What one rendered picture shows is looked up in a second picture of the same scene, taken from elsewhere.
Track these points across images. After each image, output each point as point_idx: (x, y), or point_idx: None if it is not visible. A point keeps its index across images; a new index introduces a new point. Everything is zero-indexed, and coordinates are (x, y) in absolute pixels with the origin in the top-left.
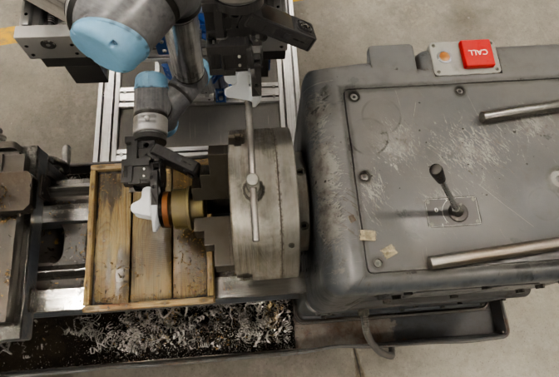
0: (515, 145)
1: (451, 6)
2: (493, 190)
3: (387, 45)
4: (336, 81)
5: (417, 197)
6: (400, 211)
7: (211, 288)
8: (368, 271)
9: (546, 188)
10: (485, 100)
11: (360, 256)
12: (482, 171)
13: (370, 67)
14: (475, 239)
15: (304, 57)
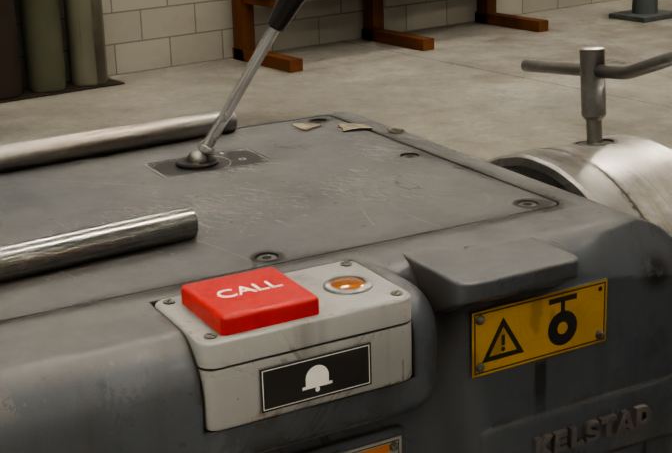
0: None
1: None
2: (127, 187)
3: (531, 269)
4: (593, 208)
5: (288, 159)
6: (311, 148)
7: None
8: (329, 115)
9: (1, 208)
10: (186, 259)
11: (351, 119)
12: (161, 197)
13: (535, 236)
14: (151, 154)
15: None
